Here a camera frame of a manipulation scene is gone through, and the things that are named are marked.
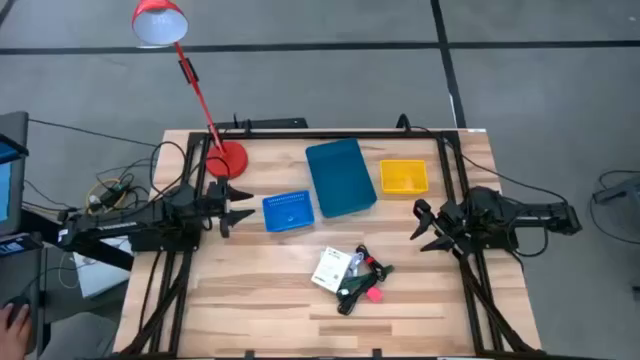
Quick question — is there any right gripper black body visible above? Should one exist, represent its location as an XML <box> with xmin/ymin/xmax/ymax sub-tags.
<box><xmin>432</xmin><ymin>198</ymin><xmax>475</xmax><ymax>254</ymax></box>

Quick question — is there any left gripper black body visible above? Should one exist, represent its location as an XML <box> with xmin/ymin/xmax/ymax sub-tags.
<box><xmin>199</xmin><ymin>175</ymin><xmax>234</xmax><ymax>240</ymax></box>

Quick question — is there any black cable with red band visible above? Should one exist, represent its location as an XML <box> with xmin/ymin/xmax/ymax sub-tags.
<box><xmin>355</xmin><ymin>243</ymin><xmax>389</xmax><ymax>282</ymax></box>

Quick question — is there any green braided cable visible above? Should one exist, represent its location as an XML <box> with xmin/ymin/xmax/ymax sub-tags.
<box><xmin>344</xmin><ymin>264</ymin><xmax>396</xmax><ymax>297</ymax></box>

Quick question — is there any small silver white adapter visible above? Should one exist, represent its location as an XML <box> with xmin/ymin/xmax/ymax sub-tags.
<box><xmin>347</xmin><ymin>251</ymin><xmax>365</xmax><ymax>278</ymax></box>

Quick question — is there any white green card reader box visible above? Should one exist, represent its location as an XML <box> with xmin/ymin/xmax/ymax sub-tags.
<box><xmin>310</xmin><ymin>245</ymin><xmax>354</xmax><ymax>294</ymax></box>

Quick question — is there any black wall charger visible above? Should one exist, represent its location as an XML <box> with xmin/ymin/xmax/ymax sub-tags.
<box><xmin>335</xmin><ymin>282</ymin><xmax>357</xmax><ymax>303</ymax></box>

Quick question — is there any teal plastic bin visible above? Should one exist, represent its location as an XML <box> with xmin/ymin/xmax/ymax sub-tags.
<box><xmin>304</xmin><ymin>137</ymin><xmax>379</xmax><ymax>219</ymax></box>

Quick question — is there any red desk lamp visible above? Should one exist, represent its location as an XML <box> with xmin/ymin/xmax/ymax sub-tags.
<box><xmin>131</xmin><ymin>0</ymin><xmax>250</xmax><ymax>180</ymax></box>

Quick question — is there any yellow perforated plastic basket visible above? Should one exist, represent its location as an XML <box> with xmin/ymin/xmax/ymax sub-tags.
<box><xmin>379</xmin><ymin>158</ymin><xmax>430</xmax><ymax>196</ymax></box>

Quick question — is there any blue perforated plastic basket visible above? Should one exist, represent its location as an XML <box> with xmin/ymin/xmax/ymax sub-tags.
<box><xmin>261</xmin><ymin>190</ymin><xmax>316</xmax><ymax>234</ymax></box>

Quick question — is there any black power strip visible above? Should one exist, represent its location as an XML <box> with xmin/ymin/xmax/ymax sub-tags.
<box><xmin>214</xmin><ymin>117</ymin><xmax>309</xmax><ymax>131</ymax></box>

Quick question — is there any black desk support bar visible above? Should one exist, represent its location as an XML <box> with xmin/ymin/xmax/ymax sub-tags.
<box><xmin>19</xmin><ymin>207</ymin><xmax>135</xmax><ymax>271</ymax></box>

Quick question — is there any white cardboard box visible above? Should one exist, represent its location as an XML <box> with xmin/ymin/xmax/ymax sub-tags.
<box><xmin>72</xmin><ymin>237</ymin><xmax>132</xmax><ymax>300</ymax></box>

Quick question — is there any computer monitor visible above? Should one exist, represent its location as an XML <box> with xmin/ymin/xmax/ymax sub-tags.
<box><xmin>0</xmin><ymin>110</ymin><xmax>30</xmax><ymax>237</ymax></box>

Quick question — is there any black computer mouse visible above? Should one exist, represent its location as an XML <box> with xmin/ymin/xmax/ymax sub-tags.
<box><xmin>3</xmin><ymin>295</ymin><xmax>32</xmax><ymax>324</ymax></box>

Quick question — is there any person's hand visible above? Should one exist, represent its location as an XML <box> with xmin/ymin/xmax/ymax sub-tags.
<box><xmin>0</xmin><ymin>302</ymin><xmax>34</xmax><ymax>360</ymax></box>

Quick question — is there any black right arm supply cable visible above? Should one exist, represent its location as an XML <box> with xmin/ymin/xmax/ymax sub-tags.
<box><xmin>396</xmin><ymin>113</ymin><xmax>570</xmax><ymax>205</ymax></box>

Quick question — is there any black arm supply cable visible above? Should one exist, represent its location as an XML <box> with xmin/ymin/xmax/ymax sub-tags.
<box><xmin>148</xmin><ymin>140</ymin><xmax>189</xmax><ymax>202</ymax></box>
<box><xmin>396</xmin><ymin>113</ymin><xmax>570</xmax><ymax>205</ymax></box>

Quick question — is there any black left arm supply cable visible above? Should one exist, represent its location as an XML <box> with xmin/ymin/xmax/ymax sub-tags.
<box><xmin>148</xmin><ymin>140</ymin><xmax>189</xmax><ymax>202</ymax></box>

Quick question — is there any black aluminium table frame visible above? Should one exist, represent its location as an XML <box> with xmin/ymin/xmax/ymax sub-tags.
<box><xmin>119</xmin><ymin>128</ymin><xmax>546</xmax><ymax>359</ymax></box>

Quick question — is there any yellow cable coil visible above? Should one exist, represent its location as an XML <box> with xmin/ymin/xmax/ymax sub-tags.
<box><xmin>85</xmin><ymin>177</ymin><xmax>129</xmax><ymax>214</ymax></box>

